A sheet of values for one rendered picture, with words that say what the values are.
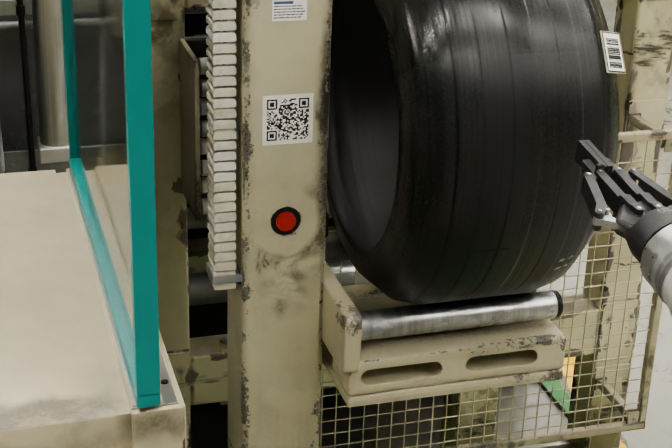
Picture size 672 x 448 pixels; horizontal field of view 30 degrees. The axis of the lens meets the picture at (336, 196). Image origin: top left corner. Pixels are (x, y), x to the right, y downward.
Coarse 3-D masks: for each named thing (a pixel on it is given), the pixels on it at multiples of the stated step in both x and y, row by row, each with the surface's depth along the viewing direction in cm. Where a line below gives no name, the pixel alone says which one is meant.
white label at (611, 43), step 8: (600, 32) 173; (608, 32) 174; (616, 32) 175; (608, 40) 174; (616, 40) 175; (608, 48) 173; (616, 48) 174; (608, 56) 173; (616, 56) 174; (608, 64) 173; (616, 64) 174; (624, 64) 175; (608, 72) 172; (616, 72) 173; (624, 72) 174
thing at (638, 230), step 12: (624, 204) 149; (624, 216) 146; (636, 216) 147; (648, 216) 143; (660, 216) 142; (624, 228) 146; (636, 228) 144; (648, 228) 142; (660, 228) 141; (636, 240) 143; (648, 240) 141; (636, 252) 144
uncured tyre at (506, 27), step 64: (384, 0) 176; (448, 0) 169; (512, 0) 170; (576, 0) 173; (384, 64) 221; (448, 64) 166; (512, 64) 168; (576, 64) 170; (384, 128) 223; (448, 128) 166; (512, 128) 168; (576, 128) 170; (384, 192) 220; (448, 192) 169; (512, 192) 171; (576, 192) 174; (384, 256) 185; (448, 256) 175; (512, 256) 178; (576, 256) 184
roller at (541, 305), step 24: (360, 312) 190; (384, 312) 190; (408, 312) 191; (432, 312) 192; (456, 312) 193; (480, 312) 194; (504, 312) 195; (528, 312) 196; (552, 312) 197; (384, 336) 190
